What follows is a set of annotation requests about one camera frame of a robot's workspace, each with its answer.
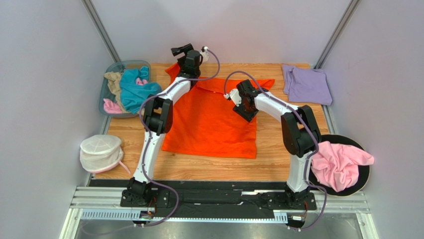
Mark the folded lavender t shirt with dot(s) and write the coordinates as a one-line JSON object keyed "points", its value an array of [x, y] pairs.
{"points": [[306, 85]]}

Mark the teal t shirt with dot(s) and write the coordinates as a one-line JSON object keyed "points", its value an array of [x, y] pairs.
{"points": [[136, 88]]}

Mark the beige t shirt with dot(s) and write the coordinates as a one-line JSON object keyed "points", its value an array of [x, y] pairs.
{"points": [[113, 84]]}

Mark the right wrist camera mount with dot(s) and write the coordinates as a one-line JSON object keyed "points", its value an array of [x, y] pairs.
{"points": [[234, 96]]}

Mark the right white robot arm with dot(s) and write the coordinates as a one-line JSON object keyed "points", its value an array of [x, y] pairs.
{"points": [[300, 133]]}

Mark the pink t shirt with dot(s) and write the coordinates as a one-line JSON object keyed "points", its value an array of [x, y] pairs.
{"points": [[337, 165]]}

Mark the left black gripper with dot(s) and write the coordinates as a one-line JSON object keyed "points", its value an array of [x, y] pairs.
{"points": [[177, 52]]}

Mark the orange t shirt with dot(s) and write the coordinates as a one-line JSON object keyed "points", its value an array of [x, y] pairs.
{"points": [[205, 124]]}

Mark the aluminium frame rail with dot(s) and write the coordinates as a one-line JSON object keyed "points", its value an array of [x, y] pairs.
{"points": [[103, 203]]}

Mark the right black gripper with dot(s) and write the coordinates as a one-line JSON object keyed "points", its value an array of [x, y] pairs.
{"points": [[244, 112]]}

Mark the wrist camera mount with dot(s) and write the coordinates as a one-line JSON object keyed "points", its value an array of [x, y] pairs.
{"points": [[204, 54], [234, 96]]}

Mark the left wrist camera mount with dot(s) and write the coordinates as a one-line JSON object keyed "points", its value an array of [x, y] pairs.
{"points": [[204, 54]]}

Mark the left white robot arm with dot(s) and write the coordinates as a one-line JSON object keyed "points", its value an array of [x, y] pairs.
{"points": [[157, 118]]}

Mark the pink garment in basket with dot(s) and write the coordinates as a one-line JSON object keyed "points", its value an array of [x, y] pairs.
{"points": [[111, 107]]}

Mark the grey plastic laundry basket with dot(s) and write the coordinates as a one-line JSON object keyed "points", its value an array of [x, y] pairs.
{"points": [[105, 93]]}

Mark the round black tray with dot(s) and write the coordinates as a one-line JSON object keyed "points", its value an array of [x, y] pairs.
{"points": [[364, 171]]}

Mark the white mesh bag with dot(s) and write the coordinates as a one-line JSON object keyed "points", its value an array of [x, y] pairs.
{"points": [[102, 152]]}

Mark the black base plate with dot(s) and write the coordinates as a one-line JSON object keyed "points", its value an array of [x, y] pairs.
{"points": [[209, 199]]}

